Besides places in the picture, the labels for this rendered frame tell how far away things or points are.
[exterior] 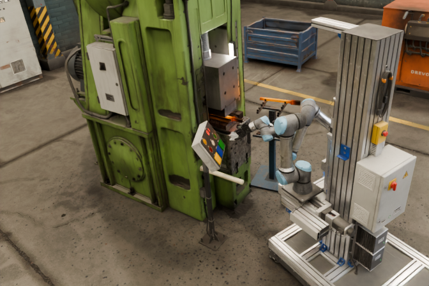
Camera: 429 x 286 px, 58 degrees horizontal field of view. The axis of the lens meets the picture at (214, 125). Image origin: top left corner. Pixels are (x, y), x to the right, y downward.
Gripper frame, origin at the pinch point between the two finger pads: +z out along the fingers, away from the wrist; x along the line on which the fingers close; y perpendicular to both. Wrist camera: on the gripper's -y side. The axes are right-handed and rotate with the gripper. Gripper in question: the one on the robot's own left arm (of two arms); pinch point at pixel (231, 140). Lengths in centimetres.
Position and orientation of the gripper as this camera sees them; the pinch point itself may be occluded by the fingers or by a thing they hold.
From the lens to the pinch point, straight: 317.8
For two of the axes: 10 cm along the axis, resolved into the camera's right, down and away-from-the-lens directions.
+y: -5.6, -7.6, -3.4
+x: -1.5, 5.0, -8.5
